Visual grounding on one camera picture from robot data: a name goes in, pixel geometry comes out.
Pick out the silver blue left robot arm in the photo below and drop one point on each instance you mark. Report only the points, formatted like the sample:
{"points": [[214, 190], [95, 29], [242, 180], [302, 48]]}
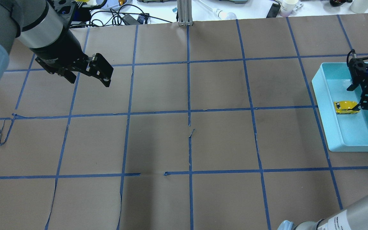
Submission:
{"points": [[43, 26]]}

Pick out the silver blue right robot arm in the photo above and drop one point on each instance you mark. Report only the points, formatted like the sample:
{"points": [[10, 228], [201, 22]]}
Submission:
{"points": [[354, 217]]}

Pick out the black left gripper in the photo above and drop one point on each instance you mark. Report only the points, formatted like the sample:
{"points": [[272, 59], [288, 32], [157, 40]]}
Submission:
{"points": [[58, 51]]}

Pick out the aluminium frame post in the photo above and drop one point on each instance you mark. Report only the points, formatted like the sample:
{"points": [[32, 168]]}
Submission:
{"points": [[184, 16]]}

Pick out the yellow beetle toy car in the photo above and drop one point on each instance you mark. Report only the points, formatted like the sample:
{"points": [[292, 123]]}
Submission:
{"points": [[345, 107]]}

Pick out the white light bulb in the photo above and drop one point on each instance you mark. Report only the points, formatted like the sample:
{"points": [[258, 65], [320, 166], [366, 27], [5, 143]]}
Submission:
{"points": [[221, 14]]}

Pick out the black power adapter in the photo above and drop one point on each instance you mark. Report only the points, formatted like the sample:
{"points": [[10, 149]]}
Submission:
{"points": [[273, 11]]}

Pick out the turquoise plastic bin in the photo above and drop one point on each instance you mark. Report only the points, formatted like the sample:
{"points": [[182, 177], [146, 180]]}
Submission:
{"points": [[344, 132]]}

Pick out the lavender white cup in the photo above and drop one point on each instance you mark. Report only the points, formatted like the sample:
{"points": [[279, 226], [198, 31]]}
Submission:
{"points": [[287, 6]]}

